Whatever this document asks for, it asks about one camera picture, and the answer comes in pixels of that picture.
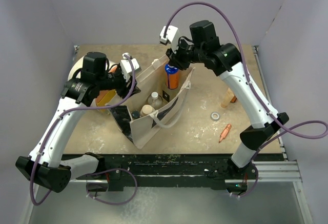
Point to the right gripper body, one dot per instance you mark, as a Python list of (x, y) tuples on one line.
[(183, 56)]

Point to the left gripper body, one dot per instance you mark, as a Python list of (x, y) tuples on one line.
[(120, 83)]

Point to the orange bottle blue pump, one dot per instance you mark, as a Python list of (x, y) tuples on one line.
[(172, 77)]

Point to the canvas tote bag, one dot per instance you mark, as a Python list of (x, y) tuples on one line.
[(140, 131)]

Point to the white bottle beige cap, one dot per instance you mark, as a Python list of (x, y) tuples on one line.
[(146, 110)]

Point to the small clear bottle white cap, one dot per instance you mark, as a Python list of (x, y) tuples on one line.
[(155, 100)]

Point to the small square bottle dark cap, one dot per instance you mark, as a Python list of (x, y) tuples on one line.
[(135, 114)]

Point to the clear square bottle dark cap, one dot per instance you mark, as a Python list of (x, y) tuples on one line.
[(167, 93)]

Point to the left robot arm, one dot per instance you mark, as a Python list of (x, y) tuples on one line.
[(44, 165)]

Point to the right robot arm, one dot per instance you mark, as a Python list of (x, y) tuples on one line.
[(226, 63)]

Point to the white round container orange lid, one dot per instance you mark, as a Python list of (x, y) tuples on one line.
[(104, 97)]

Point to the beige tube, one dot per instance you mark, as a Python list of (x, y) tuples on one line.
[(227, 98)]

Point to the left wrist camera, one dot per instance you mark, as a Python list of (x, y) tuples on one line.
[(127, 64)]

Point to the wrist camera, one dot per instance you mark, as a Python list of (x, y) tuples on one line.
[(170, 36), (127, 64)]

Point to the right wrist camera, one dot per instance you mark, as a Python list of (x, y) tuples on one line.
[(170, 36)]

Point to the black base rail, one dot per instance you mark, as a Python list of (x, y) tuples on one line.
[(213, 171)]

